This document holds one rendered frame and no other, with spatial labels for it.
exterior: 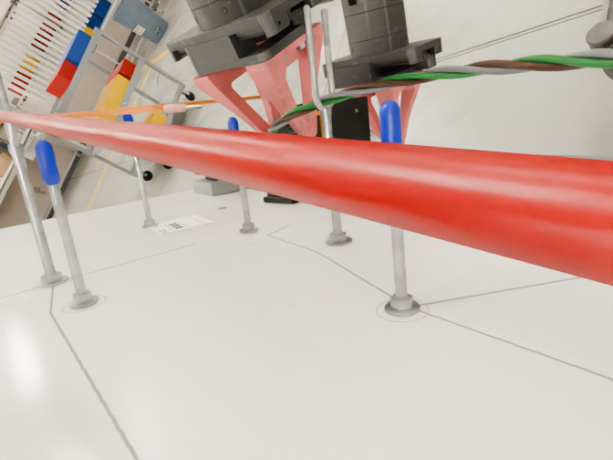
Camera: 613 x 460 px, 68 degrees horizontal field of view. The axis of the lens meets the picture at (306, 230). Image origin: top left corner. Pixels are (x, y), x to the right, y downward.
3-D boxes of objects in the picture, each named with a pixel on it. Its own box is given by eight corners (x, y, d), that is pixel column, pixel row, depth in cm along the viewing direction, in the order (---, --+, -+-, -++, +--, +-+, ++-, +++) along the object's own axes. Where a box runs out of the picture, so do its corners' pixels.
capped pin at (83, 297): (73, 299, 25) (31, 141, 23) (102, 295, 25) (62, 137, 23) (65, 311, 24) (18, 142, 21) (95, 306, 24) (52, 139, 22)
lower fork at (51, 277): (35, 283, 29) (-35, 43, 25) (66, 275, 30) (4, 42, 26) (38, 290, 27) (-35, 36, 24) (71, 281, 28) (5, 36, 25)
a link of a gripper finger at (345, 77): (403, 159, 45) (389, 59, 41) (344, 160, 49) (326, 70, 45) (433, 138, 49) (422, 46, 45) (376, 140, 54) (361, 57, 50)
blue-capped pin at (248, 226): (263, 228, 35) (246, 115, 33) (248, 234, 34) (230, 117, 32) (249, 227, 36) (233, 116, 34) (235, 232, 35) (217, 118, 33)
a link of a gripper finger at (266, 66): (310, 162, 32) (253, 28, 27) (241, 164, 37) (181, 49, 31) (356, 113, 36) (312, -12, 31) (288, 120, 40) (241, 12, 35)
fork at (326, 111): (337, 236, 31) (314, 11, 27) (358, 238, 30) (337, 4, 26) (318, 245, 30) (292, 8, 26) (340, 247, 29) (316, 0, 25)
